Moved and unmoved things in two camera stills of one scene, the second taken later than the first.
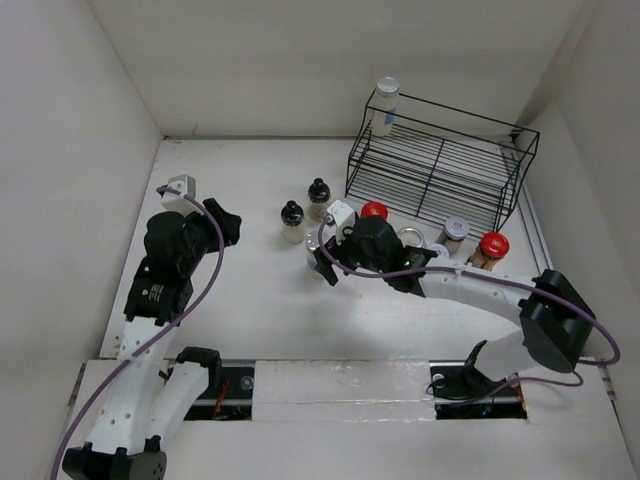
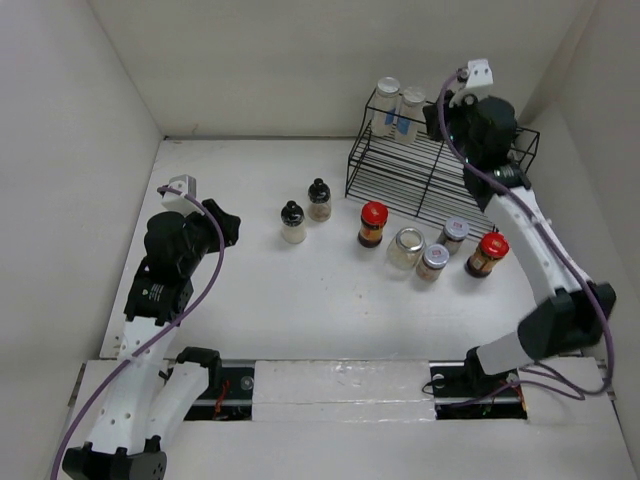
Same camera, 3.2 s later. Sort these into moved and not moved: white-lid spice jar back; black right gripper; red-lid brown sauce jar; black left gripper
Moved: black right gripper
Not moved: white-lid spice jar back; red-lid brown sauce jar; black left gripper
